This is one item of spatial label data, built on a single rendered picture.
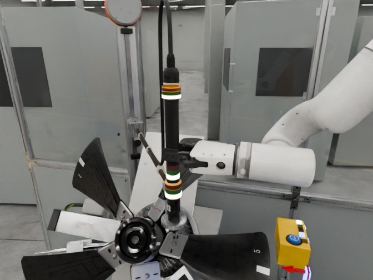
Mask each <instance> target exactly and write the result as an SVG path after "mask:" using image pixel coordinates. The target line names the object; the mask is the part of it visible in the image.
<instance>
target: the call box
mask: <svg viewBox="0 0 373 280"><path fill-rule="evenodd" d="M301 222H302V225H303V229H304V233H305V237H300V236H299V231H298V225H297V222H296V220H294V219H287V218H280V217H278V218H277V220H276V227H275V247H276V261H277V264H280V265H284V266H291V265H293V267H295V268H300V269H305V267H306V266H307V265H308V262H309V257H310V252H311V249H310V245H309V240H308V236H307V234H306V229H305V225H304V222H303V221H301ZM290 234H295V235H297V236H299V237H300V239H302V238H303V239H307V240H308V244H306V243H303V242H302V240H300V243H299V244H294V243H291V242H290V241H289V240H288V236H289V235H290Z"/></svg>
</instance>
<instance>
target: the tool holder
mask: <svg viewBox="0 0 373 280"><path fill-rule="evenodd" d="M162 196H163V198H164V200H165V214H163V215H162V217H161V220H160V221H161V224H162V227H164V228H165V229H168V230H171V231H176V230H179V229H182V228H183V227H185V225H186V224H187V217H186V215H185V214H184V213H182V212H180V220H178V221H177V222H170V221H169V220H168V212H167V198H166V197H165V182H163V190H162Z"/></svg>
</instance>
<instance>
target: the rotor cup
mask: <svg viewBox="0 0 373 280"><path fill-rule="evenodd" d="M146 218H147V219H146ZM148 219H151V218H150V217H149V216H143V217H132V218H129V219H127V220H126V221H124V222H123V223H122V224H121V225H120V226H119V228H118V230H117V232H116V234H115V239H114V245H115V250H116V252H117V254H118V256H119V257H120V258H121V259H122V260H123V261H125V262H127V263H129V264H140V263H148V262H154V261H159V263H160V262H161V261H162V260H164V259H165V258H164V257H159V256H158V254H159V250H160V248H161V246H162V244H163V242H164V240H165V238H166V236H167V234H168V233H169V232H171V231H170V230H168V229H165V228H164V227H162V224H161V223H160V224H158V223H157V222H155V221H153V220H152V219H151V220H148ZM133 236H138V238H139V241H138V243H136V244H134V243H132V237H133ZM157 242H160V245H157Z"/></svg>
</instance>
